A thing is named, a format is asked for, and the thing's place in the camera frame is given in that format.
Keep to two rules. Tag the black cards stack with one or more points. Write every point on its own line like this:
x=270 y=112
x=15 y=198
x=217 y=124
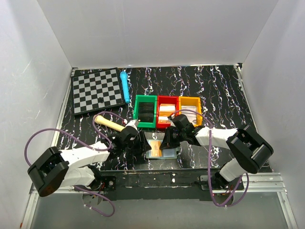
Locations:
x=146 y=112

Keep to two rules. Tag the green plastic bin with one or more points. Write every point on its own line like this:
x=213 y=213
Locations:
x=148 y=99

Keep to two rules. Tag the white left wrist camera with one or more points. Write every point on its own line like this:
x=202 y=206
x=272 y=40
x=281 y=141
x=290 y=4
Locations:
x=133 y=123

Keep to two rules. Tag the grey printed card stack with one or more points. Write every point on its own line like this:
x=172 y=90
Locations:
x=189 y=110

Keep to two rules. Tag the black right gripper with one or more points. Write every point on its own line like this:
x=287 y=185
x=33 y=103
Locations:
x=167 y=142

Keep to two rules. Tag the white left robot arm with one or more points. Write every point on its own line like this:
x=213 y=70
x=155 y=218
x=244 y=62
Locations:
x=60 y=168

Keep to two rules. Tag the orange plastic bin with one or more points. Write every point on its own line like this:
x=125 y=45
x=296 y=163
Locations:
x=184 y=100

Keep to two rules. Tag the wooden stick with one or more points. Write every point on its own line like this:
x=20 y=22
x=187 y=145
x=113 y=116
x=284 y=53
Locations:
x=103 y=121

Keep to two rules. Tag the orange white card stack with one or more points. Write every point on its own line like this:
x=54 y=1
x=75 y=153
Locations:
x=164 y=120
x=167 y=108

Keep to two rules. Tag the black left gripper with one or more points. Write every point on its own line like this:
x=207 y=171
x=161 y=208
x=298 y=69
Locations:
x=142 y=144

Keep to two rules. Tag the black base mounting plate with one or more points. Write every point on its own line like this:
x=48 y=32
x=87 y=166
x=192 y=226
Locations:
x=156 y=184

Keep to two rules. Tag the grey black chessboard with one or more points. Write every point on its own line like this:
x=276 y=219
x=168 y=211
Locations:
x=87 y=88

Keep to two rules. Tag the red plastic bin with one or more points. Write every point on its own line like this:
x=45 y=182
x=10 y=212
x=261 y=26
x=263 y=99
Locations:
x=161 y=99

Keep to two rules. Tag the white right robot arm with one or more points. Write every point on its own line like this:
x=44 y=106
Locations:
x=249 y=149

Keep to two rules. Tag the blue toy microphone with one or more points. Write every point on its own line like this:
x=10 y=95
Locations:
x=125 y=86

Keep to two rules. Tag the green card holder wallet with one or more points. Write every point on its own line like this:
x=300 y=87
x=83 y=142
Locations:
x=162 y=150

